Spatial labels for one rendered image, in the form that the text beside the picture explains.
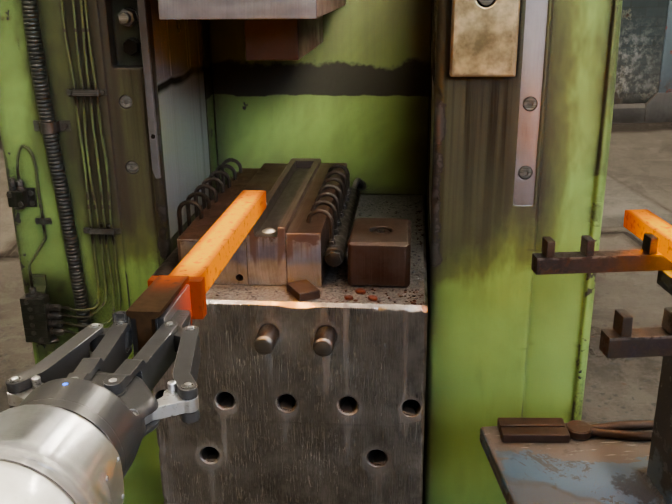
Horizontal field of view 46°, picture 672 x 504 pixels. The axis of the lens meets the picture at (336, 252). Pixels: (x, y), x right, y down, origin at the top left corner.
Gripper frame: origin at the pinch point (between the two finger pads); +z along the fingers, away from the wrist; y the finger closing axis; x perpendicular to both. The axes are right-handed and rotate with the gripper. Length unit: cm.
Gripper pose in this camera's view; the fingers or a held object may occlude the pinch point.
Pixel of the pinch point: (162, 316)
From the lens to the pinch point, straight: 65.9
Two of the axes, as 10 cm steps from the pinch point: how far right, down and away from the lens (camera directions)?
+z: 1.0, -3.4, 9.3
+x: -0.1, -9.4, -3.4
